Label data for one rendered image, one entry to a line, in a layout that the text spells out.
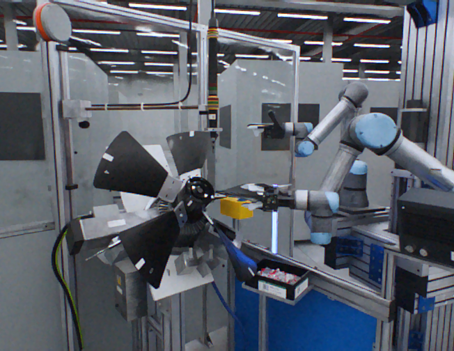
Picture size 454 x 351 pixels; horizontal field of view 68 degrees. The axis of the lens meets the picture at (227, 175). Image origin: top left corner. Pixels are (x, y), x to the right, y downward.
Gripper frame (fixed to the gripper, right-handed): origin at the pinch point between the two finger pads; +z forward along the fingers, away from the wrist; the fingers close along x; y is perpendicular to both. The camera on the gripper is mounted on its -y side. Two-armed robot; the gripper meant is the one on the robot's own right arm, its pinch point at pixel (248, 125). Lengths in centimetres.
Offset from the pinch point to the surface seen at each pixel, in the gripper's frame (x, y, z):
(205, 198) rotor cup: -77, 16, 16
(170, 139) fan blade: -48, 0, 34
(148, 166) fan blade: -76, 4, 37
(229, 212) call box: -27, 42, 10
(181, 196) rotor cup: -77, 15, 25
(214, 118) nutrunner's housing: -64, -11, 14
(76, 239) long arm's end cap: -96, 24, 56
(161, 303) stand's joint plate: -77, 61, 35
